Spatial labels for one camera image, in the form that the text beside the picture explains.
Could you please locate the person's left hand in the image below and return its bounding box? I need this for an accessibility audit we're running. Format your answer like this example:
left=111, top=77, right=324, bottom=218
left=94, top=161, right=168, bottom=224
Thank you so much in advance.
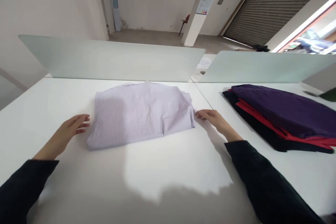
left=48, top=114, right=91, bottom=154

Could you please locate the person's right hand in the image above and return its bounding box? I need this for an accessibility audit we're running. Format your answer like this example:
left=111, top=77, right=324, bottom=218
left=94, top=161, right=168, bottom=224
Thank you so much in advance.
left=195, top=109, right=236, bottom=137

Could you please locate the white paper sheet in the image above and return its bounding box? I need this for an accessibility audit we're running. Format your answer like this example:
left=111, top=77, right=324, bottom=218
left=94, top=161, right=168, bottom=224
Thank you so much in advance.
left=198, top=58, right=214, bottom=68

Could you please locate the folded black garment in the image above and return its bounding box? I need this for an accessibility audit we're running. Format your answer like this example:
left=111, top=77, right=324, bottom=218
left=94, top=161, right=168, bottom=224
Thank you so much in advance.
left=222, top=90, right=334, bottom=154

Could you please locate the folded lilac striped shirt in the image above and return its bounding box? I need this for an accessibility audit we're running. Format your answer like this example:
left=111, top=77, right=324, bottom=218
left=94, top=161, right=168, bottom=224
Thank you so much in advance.
left=86, top=80, right=197, bottom=152

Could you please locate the folded red garment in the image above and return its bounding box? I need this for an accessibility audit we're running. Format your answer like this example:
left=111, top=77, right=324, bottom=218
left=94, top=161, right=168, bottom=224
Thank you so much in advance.
left=227, top=89, right=336, bottom=149

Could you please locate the long frosted glass divider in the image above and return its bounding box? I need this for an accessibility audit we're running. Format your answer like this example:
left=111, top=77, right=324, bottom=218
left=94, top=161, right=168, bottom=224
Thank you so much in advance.
left=17, top=34, right=206, bottom=83

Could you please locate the short frosted glass divider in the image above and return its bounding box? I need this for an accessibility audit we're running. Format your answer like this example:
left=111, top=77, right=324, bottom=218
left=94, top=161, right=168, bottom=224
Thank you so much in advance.
left=202, top=50, right=336, bottom=83

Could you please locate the folded purple garment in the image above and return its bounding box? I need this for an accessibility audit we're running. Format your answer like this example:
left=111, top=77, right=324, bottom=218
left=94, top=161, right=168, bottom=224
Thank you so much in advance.
left=231, top=84, right=336, bottom=140

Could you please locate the black object on floor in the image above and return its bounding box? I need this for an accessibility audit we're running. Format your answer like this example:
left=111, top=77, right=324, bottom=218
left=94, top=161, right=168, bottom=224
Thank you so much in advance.
left=253, top=44, right=271, bottom=53

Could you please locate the red chair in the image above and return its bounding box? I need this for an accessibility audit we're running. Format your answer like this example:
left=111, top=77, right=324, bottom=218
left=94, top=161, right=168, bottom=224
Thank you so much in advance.
left=178, top=14, right=191, bottom=37

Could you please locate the grey side panel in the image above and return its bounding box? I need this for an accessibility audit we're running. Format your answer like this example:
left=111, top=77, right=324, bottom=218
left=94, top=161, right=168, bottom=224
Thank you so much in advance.
left=302, top=71, right=336, bottom=96

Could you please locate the grey roller shutter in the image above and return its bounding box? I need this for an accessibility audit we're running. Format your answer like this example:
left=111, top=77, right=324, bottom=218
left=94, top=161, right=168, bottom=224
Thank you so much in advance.
left=223, top=0, right=334, bottom=49

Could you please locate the dark green object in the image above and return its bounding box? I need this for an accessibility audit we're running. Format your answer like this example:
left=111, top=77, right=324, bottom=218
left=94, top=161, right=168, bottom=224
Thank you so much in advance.
left=321, top=89, right=336, bottom=102

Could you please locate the bright glass doorway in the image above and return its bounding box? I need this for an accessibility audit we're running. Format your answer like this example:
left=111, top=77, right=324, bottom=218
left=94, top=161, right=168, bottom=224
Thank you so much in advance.
left=271, top=0, right=336, bottom=54

